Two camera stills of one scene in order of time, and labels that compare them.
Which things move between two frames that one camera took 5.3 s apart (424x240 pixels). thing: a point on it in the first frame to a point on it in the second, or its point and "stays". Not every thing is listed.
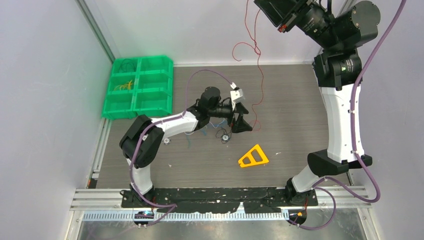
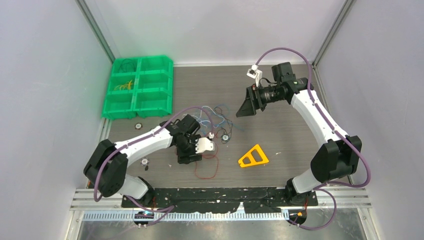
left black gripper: x=240 y=125 to x=185 y=158
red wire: x=257 y=45 to x=210 y=157
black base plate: x=202 y=200 stays
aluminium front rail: x=105 y=204 stays
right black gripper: x=275 y=10 to x=252 y=102
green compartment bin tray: x=139 y=86 stays
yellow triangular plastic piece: x=251 y=158 stays
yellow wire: x=126 y=86 stays
